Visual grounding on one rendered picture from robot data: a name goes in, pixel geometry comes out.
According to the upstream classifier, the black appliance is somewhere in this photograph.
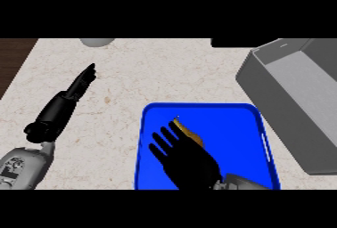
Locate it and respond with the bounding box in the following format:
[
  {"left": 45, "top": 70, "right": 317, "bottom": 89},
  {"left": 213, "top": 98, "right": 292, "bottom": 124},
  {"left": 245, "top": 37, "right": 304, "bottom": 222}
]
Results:
[{"left": 211, "top": 37, "right": 280, "bottom": 49}]

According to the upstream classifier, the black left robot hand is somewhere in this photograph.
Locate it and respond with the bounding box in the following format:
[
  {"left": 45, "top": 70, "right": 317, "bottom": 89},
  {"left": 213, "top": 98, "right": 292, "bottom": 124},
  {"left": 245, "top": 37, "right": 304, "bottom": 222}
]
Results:
[{"left": 23, "top": 62, "right": 98, "bottom": 144}]

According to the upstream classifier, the pale grey round object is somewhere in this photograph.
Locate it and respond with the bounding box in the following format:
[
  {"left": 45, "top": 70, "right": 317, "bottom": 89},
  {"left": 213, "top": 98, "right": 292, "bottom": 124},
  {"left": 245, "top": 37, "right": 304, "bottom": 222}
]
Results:
[{"left": 79, "top": 37, "right": 116, "bottom": 48}]

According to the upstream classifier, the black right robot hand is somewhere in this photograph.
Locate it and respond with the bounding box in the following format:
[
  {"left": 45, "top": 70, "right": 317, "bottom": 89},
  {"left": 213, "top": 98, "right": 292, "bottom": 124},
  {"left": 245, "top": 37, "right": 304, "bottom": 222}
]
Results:
[{"left": 148, "top": 119, "right": 224, "bottom": 191}]

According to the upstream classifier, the blue plastic tray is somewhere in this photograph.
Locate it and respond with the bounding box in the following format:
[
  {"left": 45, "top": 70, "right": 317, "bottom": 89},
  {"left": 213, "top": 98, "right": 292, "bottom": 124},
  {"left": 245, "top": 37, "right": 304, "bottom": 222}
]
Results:
[{"left": 134, "top": 102, "right": 283, "bottom": 191}]

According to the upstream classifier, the grey open box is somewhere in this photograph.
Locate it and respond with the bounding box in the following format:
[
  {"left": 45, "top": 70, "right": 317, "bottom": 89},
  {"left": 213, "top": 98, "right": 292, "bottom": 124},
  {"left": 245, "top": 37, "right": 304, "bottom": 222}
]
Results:
[{"left": 236, "top": 37, "right": 337, "bottom": 176}]

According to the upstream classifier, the yellow-brown pear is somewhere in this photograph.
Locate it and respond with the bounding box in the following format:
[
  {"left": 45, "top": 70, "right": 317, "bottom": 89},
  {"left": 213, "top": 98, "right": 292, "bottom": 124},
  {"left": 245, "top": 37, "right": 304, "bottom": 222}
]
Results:
[{"left": 172, "top": 117, "right": 206, "bottom": 149}]

